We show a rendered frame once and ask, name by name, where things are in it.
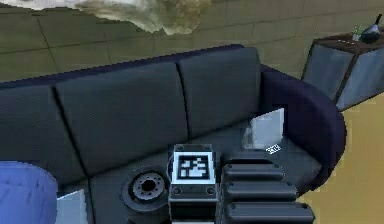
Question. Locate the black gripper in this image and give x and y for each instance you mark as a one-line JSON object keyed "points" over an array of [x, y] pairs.
{"points": [[146, 189]]}

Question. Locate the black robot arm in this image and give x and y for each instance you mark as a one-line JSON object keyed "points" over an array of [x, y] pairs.
{"points": [[240, 190]]}

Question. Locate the dark grey sofa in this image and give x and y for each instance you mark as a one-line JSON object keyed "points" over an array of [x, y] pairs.
{"points": [[140, 110]]}

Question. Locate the blue round cushion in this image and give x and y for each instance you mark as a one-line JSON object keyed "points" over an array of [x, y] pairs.
{"points": [[25, 193]]}

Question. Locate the pale grey square cushion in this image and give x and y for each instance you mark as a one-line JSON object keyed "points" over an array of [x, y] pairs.
{"points": [[265, 130]]}

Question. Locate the pale grey flat box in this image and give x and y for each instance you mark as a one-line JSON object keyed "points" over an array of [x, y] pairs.
{"points": [[70, 208]]}

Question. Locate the grey side table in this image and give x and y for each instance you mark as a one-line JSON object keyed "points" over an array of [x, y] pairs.
{"points": [[346, 70]]}

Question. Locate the small green glass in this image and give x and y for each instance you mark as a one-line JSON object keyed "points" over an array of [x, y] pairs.
{"points": [[357, 33]]}

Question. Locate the dark round vase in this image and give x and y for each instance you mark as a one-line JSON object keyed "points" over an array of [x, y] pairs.
{"points": [[370, 32]]}

